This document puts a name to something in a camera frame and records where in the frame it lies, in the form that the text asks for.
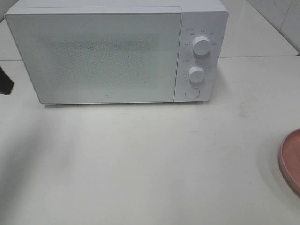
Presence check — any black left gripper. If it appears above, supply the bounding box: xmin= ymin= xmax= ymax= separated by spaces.
xmin=0 ymin=67 xmax=14 ymax=95

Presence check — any white round door button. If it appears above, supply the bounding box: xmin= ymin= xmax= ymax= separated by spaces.
xmin=185 ymin=88 xmax=200 ymax=99

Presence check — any white round knob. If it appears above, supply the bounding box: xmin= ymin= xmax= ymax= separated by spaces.
xmin=192 ymin=35 xmax=211 ymax=56
xmin=188 ymin=66 xmax=205 ymax=83

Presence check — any pink round plate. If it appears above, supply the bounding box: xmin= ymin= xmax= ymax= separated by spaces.
xmin=278 ymin=129 xmax=300 ymax=197

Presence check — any white microwave door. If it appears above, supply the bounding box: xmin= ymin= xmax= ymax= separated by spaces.
xmin=6 ymin=13 xmax=181 ymax=104

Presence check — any white microwave oven body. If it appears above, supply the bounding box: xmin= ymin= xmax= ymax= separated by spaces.
xmin=5 ymin=0 xmax=229 ymax=102

